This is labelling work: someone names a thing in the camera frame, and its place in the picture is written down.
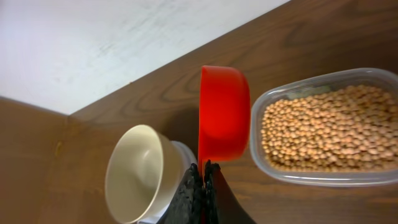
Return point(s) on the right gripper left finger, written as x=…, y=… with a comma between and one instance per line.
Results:
x=186, y=204

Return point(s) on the white digital kitchen scale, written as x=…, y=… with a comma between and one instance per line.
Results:
x=187, y=158

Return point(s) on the clear plastic container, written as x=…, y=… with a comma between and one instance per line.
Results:
x=312, y=86

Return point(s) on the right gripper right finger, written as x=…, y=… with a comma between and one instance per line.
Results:
x=221, y=206

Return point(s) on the red plastic measuring scoop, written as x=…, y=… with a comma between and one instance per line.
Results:
x=224, y=115

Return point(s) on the white ceramic bowl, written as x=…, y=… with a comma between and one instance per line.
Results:
x=141, y=174

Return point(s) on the soybeans in container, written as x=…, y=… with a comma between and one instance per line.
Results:
x=348, y=130

